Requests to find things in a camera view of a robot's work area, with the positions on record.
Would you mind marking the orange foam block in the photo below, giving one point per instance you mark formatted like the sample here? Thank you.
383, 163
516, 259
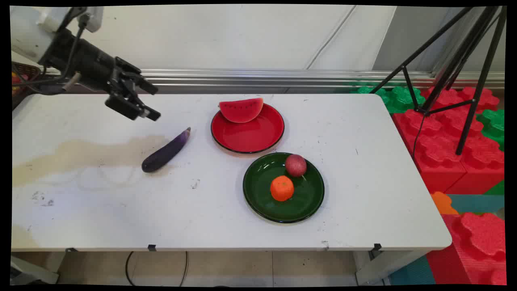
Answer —
443, 203

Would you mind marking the green plate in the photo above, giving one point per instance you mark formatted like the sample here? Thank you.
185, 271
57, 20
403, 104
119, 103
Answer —
299, 202

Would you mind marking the dark basket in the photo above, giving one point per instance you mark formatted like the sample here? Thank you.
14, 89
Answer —
24, 74

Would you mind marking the teal foam mat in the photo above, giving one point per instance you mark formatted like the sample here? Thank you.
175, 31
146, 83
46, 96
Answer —
476, 203

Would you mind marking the white table leg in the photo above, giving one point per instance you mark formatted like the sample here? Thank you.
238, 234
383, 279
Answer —
383, 264

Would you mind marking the red plate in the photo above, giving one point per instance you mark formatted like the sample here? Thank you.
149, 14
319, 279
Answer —
250, 135

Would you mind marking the toy watermelon slice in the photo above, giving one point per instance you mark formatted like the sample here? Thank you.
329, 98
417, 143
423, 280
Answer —
241, 111

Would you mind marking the large red foam block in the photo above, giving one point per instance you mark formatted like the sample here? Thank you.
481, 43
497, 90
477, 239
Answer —
444, 141

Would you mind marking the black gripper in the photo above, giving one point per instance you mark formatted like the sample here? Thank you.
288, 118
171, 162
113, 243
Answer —
87, 62

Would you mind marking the green foam block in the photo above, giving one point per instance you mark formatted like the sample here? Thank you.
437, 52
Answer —
394, 99
493, 125

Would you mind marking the black tripod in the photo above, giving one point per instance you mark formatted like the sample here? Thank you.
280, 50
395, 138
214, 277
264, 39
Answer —
472, 64

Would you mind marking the purple toy eggplant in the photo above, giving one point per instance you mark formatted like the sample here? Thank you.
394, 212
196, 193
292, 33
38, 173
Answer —
165, 151

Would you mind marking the orange toy mandarin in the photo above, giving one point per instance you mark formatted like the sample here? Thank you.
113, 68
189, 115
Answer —
282, 188

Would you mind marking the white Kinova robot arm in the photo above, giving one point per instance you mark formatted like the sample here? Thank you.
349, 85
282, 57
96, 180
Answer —
28, 30

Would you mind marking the red speckled passion fruit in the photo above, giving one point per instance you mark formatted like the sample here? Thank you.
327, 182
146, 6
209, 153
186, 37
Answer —
295, 165

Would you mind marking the aluminium wall rail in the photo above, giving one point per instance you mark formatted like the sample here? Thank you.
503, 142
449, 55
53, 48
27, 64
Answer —
282, 76

